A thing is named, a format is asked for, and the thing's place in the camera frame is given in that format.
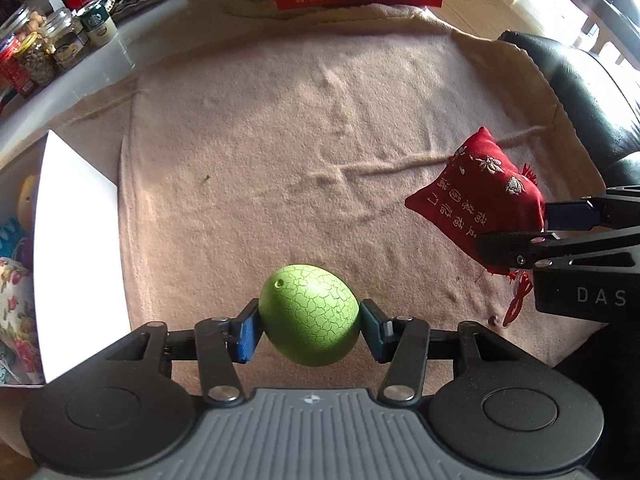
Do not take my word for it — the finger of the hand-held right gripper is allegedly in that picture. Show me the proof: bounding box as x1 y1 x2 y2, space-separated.
542 186 640 233
475 227 640 271

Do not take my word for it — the floral fabric pouch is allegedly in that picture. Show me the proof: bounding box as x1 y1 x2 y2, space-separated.
0 256 46 386

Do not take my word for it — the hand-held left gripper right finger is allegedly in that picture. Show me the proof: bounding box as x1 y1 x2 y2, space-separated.
359 299 523 406

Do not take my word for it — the white storage box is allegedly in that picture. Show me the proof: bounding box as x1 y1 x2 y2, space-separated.
0 130 132 386

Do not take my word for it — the black leather chair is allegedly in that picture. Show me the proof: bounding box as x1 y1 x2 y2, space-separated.
497 30 640 196

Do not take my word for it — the green crackled toy egg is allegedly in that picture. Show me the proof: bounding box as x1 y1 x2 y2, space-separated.
257 262 361 367

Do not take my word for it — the glass jar with green label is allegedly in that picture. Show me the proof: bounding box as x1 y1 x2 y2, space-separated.
42 7 91 71

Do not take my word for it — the glass jar of nuts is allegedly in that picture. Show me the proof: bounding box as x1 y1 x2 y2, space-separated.
20 32 58 86

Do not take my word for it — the red embroidered pouch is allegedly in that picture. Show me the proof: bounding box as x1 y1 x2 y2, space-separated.
404 126 547 328

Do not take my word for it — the beige blanket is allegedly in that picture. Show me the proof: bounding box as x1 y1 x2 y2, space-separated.
65 2 608 396

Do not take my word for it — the green and white cup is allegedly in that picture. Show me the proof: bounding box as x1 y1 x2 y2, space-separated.
75 0 118 48

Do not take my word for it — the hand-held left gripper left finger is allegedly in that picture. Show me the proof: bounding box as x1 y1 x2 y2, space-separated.
102 299 263 406

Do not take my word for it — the blue plastic toy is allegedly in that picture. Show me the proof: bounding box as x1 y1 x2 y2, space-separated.
0 220 26 261

